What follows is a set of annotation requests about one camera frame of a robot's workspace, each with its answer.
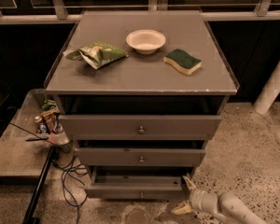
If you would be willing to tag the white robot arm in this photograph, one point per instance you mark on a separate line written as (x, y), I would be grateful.
(227, 207)

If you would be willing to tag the grey middle drawer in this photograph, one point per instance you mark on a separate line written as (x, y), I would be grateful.
(159, 153)

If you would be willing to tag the grey drawer cabinet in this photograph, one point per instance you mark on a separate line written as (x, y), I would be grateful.
(143, 84)

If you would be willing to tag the black stand pole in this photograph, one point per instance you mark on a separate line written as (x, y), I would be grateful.
(29, 215)

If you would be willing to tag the grey bottom drawer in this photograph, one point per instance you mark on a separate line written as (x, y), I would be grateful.
(138, 183)

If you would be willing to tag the metal window railing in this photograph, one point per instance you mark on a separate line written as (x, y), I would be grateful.
(69, 11)

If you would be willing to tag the clear plastic bin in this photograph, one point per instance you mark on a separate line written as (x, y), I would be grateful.
(24, 128)

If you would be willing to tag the green chip bag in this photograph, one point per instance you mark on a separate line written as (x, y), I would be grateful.
(97, 54)

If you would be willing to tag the soda can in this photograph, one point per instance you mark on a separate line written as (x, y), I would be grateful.
(41, 125)

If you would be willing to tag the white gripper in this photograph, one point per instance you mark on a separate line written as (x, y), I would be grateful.
(198, 200)

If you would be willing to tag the green snack packet in bin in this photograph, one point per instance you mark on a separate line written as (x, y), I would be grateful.
(48, 104)

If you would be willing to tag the green yellow sponge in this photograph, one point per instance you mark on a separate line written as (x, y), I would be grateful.
(182, 61)

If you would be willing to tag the white paper bowl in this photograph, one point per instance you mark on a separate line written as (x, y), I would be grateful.
(145, 41)

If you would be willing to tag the grey top drawer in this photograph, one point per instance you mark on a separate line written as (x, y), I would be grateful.
(140, 127)

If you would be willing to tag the grey drawer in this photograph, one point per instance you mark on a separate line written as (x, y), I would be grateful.
(138, 183)
(140, 127)
(159, 153)

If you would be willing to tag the brown snack packet in bin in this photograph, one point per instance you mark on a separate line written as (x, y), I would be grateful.
(51, 117)

